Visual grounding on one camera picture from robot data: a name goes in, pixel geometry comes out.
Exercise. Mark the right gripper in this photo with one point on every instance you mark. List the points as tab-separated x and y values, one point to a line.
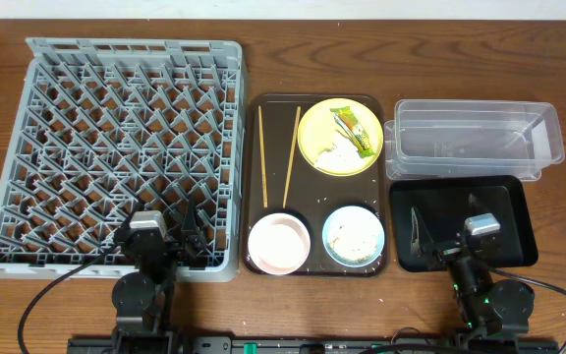
422	238

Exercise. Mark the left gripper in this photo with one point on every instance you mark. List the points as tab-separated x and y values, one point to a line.
166	247

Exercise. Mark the rice and food scraps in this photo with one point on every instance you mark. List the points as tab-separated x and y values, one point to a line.
352	244

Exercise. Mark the light blue bowl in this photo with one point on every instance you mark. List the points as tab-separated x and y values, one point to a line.
357	216

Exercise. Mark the pink bowl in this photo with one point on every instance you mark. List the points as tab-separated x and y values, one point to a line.
279	244

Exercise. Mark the white tissue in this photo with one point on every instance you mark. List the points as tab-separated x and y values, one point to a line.
341	158

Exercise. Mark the green snack wrapper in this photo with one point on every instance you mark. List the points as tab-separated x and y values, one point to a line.
354	130

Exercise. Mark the wooden chopstick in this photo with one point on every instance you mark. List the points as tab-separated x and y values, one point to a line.
291	156
262	158

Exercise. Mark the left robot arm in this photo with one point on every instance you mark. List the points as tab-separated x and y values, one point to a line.
143	299

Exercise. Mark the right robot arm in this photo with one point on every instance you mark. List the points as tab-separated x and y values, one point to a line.
496	312

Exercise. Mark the black rectangular tray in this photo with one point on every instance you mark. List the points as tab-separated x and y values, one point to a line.
444	206

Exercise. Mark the clear plastic bin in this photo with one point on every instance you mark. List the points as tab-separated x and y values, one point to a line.
449	138

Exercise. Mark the grey plastic dish rack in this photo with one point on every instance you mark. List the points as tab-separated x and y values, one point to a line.
105	123

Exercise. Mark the dark brown serving tray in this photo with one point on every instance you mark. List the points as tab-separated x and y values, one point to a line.
313	195

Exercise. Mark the yellow plate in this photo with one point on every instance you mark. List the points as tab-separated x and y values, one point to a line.
317	126

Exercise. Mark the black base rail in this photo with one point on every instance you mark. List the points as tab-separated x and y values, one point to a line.
226	345

